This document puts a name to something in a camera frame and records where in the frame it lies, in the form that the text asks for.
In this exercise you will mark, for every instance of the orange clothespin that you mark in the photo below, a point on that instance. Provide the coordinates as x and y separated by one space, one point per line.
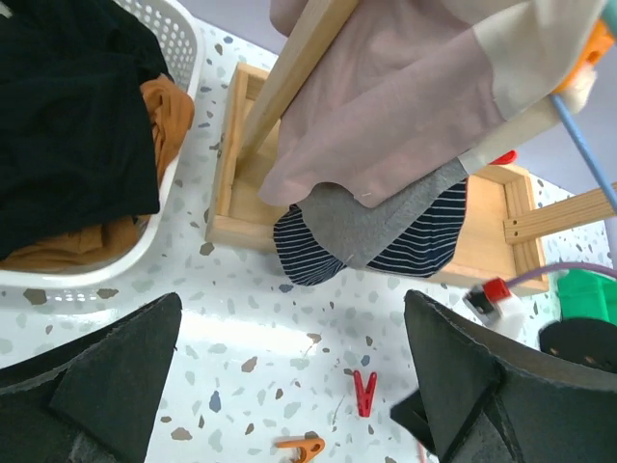
303 450

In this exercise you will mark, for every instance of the black underwear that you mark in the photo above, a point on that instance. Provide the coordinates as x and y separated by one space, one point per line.
76 144
410 414

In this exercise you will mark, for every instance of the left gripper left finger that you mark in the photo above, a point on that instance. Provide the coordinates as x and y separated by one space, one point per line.
93 399

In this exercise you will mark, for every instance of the green clip bin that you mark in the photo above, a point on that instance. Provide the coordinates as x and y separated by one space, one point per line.
585 294

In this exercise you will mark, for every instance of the mauve cream underwear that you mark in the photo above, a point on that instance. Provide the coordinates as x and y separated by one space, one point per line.
407 86

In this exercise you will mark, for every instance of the brown cloth in basket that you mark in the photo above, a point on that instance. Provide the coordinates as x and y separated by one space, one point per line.
171 113

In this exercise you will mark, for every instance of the wooden clothes rack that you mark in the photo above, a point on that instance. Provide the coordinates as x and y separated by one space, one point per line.
502 233

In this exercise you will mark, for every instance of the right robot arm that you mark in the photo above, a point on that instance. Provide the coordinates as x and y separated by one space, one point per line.
584 341

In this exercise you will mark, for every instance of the white laundry basket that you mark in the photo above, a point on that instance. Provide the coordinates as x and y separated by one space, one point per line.
180 39

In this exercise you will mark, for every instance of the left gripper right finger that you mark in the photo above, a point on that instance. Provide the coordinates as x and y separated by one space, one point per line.
489 398

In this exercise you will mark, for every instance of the brown underwear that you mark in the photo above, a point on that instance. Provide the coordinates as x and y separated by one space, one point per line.
90 245

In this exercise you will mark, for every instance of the blue wire hanger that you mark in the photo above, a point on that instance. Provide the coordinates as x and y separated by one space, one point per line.
584 150

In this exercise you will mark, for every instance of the red clothespin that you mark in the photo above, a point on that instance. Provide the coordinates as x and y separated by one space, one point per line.
365 392

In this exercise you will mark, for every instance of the striped navy underwear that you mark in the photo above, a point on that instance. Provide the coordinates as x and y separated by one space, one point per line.
413 234

